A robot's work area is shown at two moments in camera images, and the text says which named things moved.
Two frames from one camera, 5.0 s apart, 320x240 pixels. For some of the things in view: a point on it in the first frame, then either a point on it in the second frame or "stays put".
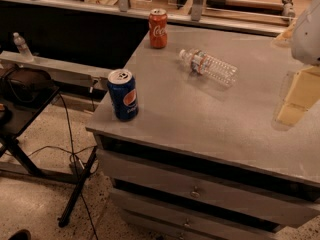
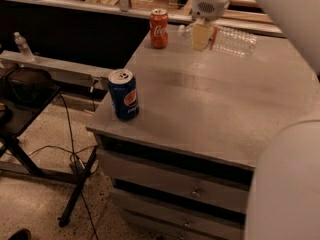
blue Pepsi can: [122, 85] stays put
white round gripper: [308, 37] to [210, 7]
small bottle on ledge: [24, 52] stays put
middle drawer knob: [187, 223] stays put
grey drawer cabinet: [204, 161] stays put
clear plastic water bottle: [199, 62] to [225, 39]
